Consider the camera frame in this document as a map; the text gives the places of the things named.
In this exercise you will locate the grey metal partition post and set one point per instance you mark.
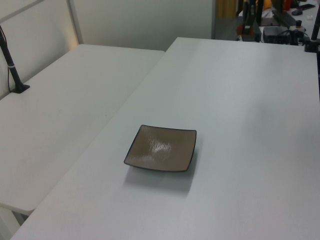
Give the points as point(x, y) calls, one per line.
point(75, 22)

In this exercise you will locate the mustard yellow panel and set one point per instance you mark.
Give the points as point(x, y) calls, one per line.
point(226, 8)

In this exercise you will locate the brown square ceramic plate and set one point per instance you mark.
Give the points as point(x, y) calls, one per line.
point(160, 150)

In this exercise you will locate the long dark rail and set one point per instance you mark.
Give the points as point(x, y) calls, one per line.
point(283, 17)

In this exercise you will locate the black camera stand with base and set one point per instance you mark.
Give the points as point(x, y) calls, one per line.
point(11, 67)

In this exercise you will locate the black keyboard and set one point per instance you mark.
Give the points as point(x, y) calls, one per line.
point(307, 6)

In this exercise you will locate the black clamp pole stand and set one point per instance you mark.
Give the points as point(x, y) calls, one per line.
point(313, 37)

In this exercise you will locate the small white object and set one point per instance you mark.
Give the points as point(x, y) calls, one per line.
point(309, 17)

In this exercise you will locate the small black electronics box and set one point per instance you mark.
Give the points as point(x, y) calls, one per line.
point(273, 33)

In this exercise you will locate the dark grey equipment box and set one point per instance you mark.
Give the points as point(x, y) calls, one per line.
point(250, 33)

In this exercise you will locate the black computer mouse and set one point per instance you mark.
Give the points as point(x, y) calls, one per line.
point(297, 11)

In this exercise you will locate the yellow object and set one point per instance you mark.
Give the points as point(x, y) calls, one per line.
point(267, 3)

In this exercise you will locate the black monitor stand pole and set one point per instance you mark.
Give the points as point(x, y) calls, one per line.
point(260, 12)

